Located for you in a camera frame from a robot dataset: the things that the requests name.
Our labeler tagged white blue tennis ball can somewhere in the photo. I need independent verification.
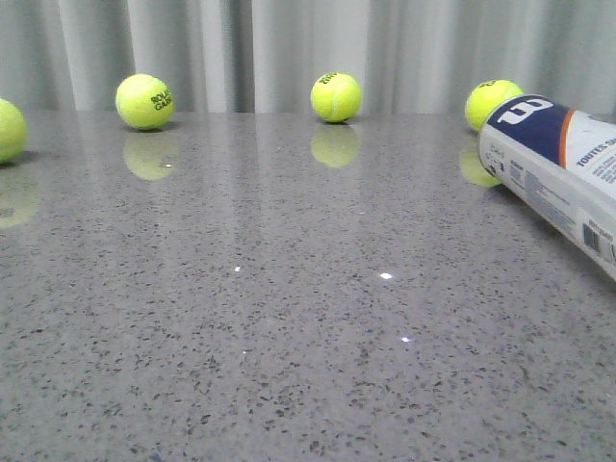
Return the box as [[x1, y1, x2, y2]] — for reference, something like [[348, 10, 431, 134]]
[[478, 94, 615, 275]]

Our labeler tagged yellow tennis ball centre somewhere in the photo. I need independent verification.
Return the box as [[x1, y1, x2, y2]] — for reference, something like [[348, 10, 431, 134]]
[[310, 72, 362, 123]]

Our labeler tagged yellow tennis ball with lettering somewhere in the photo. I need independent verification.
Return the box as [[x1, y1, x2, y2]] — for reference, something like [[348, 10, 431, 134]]
[[115, 73, 174, 130]]

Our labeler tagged yellow tennis ball right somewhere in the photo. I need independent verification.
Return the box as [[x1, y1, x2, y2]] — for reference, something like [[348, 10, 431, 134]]
[[465, 79, 524, 132]]

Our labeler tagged yellow tennis ball far left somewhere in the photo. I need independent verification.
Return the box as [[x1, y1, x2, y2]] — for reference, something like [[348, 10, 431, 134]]
[[0, 99, 28, 165]]

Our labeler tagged grey pleated curtain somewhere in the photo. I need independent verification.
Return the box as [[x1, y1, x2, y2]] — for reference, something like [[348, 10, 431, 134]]
[[1, 1, 615, 115]]

